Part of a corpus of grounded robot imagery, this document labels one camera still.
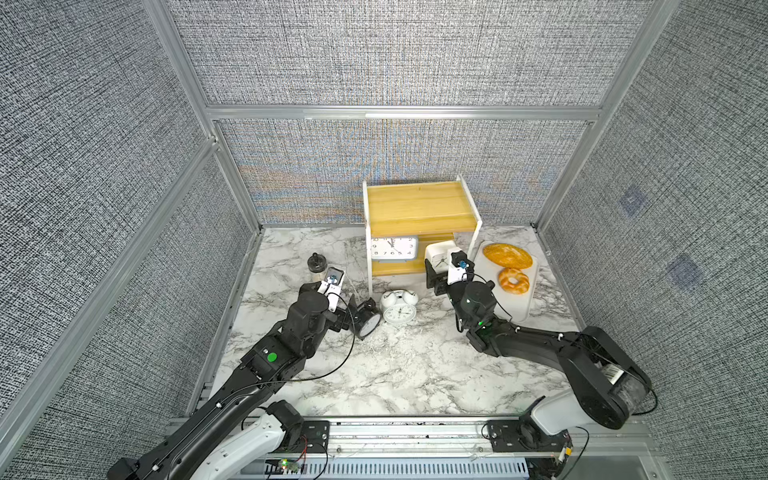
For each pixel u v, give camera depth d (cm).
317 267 95
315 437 73
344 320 63
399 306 88
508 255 104
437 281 75
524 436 65
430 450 73
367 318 85
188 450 41
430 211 79
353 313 65
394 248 86
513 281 102
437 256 78
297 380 50
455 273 70
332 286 59
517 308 96
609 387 44
